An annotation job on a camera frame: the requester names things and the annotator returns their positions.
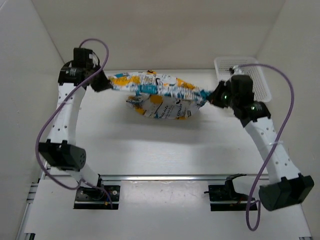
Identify white patterned printed shorts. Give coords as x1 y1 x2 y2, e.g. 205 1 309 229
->
107 70 213 120

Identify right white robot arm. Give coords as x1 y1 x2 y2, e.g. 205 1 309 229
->
207 75 315 211

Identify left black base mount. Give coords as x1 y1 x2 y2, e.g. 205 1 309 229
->
73 184 121 210

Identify white perforated plastic basket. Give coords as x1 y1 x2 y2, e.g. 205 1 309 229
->
214 56 272 103

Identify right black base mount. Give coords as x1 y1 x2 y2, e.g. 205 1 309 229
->
203 173 259 212

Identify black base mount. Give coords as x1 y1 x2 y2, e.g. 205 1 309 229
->
73 184 121 210
203 173 259 212

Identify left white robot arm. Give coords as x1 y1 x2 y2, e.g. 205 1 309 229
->
36 47 112 200

